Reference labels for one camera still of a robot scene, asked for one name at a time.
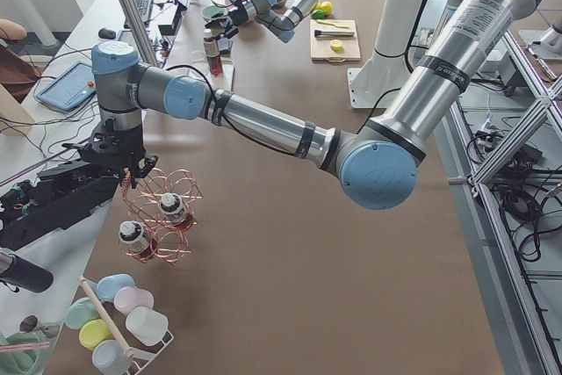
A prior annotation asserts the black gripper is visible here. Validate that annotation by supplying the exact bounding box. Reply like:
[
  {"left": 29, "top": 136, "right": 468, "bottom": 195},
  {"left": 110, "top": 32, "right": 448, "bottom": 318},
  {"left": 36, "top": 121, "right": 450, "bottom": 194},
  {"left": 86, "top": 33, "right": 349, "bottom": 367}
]
[
  {"left": 78, "top": 122, "right": 158, "bottom": 189},
  {"left": 205, "top": 0, "right": 257, "bottom": 40}
]

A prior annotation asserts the tea bottle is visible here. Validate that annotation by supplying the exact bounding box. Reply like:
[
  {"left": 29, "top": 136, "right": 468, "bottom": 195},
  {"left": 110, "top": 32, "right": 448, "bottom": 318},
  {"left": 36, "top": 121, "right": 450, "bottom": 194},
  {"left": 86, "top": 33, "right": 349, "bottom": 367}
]
[
  {"left": 118, "top": 220, "right": 155, "bottom": 262},
  {"left": 203, "top": 28, "right": 223, "bottom": 76},
  {"left": 159, "top": 192, "right": 195, "bottom": 231}
]

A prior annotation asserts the copper wire bottle basket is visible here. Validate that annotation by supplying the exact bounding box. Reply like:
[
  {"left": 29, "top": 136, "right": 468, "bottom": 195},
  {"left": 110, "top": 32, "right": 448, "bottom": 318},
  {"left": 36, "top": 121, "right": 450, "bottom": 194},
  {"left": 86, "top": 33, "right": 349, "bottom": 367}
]
[{"left": 121, "top": 168, "right": 203, "bottom": 265}]

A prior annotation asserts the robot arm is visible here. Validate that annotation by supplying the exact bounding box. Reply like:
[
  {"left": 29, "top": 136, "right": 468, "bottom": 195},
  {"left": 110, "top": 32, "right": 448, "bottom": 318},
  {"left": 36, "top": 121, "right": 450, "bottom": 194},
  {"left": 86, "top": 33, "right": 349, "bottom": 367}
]
[
  {"left": 205, "top": 0, "right": 318, "bottom": 43},
  {"left": 78, "top": 0, "right": 542, "bottom": 210}
]

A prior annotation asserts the black foam case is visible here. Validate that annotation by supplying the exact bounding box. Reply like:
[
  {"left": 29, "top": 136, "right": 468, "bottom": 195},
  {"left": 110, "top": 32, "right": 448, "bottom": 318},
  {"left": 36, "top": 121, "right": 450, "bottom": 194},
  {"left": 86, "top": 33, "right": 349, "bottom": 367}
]
[{"left": 1, "top": 160, "right": 120, "bottom": 251}]

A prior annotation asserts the black keyboard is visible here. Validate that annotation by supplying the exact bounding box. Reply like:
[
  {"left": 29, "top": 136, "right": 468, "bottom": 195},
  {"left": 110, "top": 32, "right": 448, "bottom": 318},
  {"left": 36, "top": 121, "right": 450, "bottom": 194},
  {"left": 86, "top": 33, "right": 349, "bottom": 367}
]
[{"left": 133, "top": 0, "right": 153, "bottom": 27}]

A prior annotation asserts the steel muddler black tip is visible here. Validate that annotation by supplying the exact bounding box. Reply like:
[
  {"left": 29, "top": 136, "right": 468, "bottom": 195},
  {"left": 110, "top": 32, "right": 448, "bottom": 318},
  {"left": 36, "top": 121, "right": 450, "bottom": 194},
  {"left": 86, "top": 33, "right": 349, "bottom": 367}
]
[{"left": 313, "top": 29, "right": 355, "bottom": 39}]

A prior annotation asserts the green lime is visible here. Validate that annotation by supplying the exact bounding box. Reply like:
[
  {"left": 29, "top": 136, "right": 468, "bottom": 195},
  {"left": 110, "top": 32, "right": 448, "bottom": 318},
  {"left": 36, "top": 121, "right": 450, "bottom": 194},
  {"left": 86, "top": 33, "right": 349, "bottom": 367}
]
[{"left": 311, "top": 9, "right": 326, "bottom": 19}]

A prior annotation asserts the yellow plastic knife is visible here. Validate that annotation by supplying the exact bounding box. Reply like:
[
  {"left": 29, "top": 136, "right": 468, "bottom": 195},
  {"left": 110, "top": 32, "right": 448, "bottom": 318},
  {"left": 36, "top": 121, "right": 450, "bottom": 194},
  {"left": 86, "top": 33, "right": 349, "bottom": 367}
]
[{"left": 315, "top": 19, "right": 350, "bottom": 29}]

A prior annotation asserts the yellow lemon upper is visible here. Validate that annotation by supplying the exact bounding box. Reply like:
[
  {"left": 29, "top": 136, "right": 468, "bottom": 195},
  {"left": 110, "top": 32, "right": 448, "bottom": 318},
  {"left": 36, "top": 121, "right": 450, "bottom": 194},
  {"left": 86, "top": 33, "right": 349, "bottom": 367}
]
[{"left": 320, "top": 1, "right": 333, "bottom": 15}]

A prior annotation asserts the teach pendant upper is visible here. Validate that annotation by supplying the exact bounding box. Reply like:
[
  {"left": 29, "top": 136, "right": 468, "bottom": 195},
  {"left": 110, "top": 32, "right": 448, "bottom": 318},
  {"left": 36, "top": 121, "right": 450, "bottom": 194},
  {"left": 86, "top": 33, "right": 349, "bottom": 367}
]
[{"left": 35, "top": 61, "right": 96, "bottom": 112}]

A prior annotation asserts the bamboo cutting board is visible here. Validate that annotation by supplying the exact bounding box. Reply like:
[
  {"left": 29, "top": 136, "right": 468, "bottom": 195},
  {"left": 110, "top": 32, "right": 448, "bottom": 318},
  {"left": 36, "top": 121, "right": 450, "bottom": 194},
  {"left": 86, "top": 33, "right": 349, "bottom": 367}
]
[{"left": 310, "top": 19, "right": 361, "bottom": 62}]

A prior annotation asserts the half lemon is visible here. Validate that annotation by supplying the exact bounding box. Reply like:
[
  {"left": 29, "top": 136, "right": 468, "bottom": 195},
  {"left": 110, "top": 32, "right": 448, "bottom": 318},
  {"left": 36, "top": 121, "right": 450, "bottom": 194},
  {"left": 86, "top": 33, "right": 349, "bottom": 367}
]
[{"left": 329, "top": 40, "right": 343, "bottom": 52}]

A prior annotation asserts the light blue cup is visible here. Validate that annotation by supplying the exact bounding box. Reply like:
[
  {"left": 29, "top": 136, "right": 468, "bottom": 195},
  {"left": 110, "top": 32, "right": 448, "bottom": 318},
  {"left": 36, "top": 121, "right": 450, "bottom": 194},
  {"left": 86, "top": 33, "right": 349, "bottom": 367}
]
[{"left": 96, "top": 273, "right": 135, "bottom": 302}]

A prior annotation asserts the pink cup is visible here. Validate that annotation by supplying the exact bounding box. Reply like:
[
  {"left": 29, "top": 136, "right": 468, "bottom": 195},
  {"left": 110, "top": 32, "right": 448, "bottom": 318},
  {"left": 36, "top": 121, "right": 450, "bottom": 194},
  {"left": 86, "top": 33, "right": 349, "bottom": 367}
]
[{"left": 113, "top": 286, "right": 155, "bottom": 315}]

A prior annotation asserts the green cup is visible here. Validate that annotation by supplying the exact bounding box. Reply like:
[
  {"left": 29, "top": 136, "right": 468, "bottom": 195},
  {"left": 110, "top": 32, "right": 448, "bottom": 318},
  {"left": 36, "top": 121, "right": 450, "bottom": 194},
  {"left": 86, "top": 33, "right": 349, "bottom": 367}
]
[{"left": 65, "top": 297, "right": 100, "bottom": 330}]

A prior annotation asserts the dark thermos flask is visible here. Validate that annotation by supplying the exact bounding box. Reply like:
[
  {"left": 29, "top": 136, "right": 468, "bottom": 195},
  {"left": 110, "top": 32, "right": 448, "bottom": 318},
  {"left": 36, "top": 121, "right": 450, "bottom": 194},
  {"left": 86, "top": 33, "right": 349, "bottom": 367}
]
[{"left": 1, "top": 251, "right": 54, "bottom": 293}]

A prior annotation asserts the white cup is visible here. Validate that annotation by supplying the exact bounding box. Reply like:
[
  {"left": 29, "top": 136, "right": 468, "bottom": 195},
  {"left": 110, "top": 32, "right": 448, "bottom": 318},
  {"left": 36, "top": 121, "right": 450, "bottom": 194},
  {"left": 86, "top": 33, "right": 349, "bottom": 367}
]
[{"left": 126, "top": 306, "right": 169, "bottom": 346}]

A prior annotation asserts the yellow cup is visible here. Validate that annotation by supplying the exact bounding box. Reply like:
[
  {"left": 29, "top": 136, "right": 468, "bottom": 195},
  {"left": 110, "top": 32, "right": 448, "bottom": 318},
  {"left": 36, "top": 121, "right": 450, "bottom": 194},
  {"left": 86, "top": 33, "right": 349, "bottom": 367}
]
[{"left": 78, "top": 319, "right": 114, "bottom": 350}]

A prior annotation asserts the steel jigger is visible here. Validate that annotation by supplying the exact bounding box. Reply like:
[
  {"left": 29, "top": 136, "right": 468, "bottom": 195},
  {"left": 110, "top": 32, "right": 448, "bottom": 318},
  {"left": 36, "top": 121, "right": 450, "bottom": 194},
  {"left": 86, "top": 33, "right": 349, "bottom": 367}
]
[{"left": 19, "top": 314, "right": 61, "bottom": 339}]

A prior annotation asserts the white cup drying rack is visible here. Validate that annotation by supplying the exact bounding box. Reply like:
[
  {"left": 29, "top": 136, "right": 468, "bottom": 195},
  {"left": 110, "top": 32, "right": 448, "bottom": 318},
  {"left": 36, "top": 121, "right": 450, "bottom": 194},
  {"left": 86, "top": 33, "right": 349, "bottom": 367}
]
[{"left": 79, "top": 277, "right": 175, "bottom": 374}]

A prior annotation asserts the small green bowl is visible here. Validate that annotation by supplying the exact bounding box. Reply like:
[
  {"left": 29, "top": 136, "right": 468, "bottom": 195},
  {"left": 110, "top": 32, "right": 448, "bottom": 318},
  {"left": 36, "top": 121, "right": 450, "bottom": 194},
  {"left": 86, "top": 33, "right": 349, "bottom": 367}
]
[{"left": 1, "top": 332, "right": 50, "bottom": 374}]

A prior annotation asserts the aluminium frame post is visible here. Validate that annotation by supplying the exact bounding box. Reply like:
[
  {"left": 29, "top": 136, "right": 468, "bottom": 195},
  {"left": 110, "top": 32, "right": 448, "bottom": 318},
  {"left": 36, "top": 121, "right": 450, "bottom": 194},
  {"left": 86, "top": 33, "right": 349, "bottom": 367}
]
[{"left": 119, "top": 0, "right": 158, "bottom": 66}]

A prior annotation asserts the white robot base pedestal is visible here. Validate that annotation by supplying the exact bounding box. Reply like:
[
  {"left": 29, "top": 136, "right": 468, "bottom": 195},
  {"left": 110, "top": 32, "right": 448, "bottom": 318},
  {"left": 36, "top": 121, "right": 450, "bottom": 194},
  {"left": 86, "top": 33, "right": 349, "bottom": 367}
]
[{"left": 348, "top": 0, "right": 426, "bottom": 109}]

